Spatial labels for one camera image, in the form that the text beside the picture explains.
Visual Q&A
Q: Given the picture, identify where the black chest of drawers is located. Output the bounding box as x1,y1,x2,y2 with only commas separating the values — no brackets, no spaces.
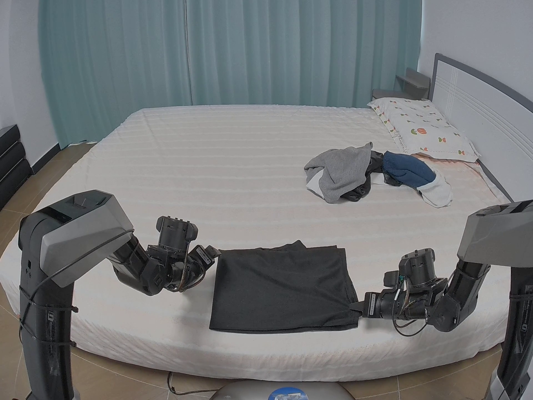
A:
0,124,32,211

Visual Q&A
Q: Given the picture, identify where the black cable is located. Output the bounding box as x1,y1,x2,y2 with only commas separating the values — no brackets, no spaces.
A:
17,228,134,341
167,371,219,396

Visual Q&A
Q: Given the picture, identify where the blue-green curtain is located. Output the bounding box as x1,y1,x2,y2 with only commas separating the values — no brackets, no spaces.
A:
37,0,193,149
187,0,422,109

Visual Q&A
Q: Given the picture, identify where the bed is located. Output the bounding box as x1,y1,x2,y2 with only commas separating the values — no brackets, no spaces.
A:
0,52,533,381

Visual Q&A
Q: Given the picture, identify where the black T-shirt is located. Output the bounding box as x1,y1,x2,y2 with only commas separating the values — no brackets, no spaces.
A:
208,241,361,333

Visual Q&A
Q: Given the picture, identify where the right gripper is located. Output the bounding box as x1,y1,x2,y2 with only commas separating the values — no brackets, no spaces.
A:
362,291,394,320

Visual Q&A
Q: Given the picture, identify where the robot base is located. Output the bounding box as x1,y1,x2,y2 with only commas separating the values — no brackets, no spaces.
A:
210,382,350,400

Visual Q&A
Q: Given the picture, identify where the grey bedside table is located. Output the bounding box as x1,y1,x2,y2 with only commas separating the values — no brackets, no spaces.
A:
371,67,431,100

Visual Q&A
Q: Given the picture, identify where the white printed pillow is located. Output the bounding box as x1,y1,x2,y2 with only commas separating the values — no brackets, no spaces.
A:
367,97,480,163

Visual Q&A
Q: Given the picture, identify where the pile of clothes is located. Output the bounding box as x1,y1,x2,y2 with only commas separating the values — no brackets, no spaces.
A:
304,142,454,208

